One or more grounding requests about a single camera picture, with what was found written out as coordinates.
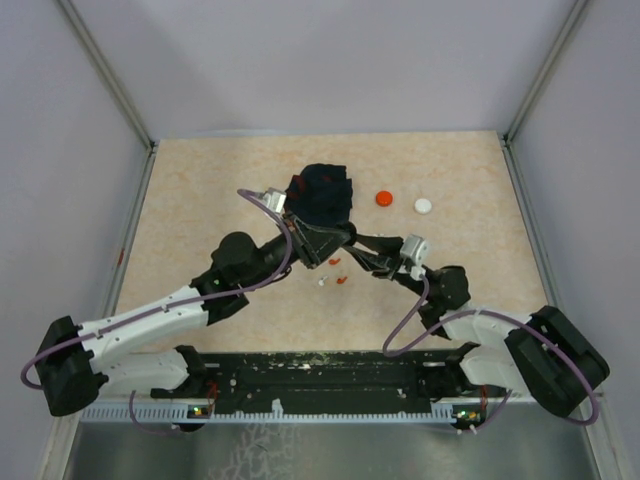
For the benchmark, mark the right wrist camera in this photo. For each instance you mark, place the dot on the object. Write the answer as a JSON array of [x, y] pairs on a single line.
[[413, 253]]

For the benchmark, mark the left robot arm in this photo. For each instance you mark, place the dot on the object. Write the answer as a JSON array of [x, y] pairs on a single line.
[[76, 363]]

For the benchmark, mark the white cable duct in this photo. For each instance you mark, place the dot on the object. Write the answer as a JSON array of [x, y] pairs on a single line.
[[185, 413]]

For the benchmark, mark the black earbud case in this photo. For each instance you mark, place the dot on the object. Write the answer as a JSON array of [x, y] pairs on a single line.
[[350, 232]]

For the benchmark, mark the white earbud case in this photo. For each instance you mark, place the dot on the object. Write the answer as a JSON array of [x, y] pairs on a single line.
[[423, 206]]

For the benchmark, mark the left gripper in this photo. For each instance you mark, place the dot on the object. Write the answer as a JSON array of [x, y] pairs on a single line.
[[313, 245]]

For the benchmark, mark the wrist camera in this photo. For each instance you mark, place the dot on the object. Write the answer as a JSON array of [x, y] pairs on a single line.
[[413, 253], [274, 200]]

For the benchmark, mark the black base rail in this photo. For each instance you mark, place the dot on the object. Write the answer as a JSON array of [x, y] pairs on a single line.
[[352, 382]]

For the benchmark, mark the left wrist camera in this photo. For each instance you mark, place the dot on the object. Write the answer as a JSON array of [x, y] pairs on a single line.
[[274, 200]]

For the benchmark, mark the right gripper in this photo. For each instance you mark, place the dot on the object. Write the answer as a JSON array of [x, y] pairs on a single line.
[[379, 265]]

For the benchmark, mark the orange earbud case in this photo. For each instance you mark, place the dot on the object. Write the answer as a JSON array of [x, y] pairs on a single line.
[[384, 198]]

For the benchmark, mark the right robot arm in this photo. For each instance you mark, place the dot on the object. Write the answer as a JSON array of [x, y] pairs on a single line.
[[542, 355]]

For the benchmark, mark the dark navy folded cloth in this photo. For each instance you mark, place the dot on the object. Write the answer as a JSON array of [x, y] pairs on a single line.
[[321, 195]]

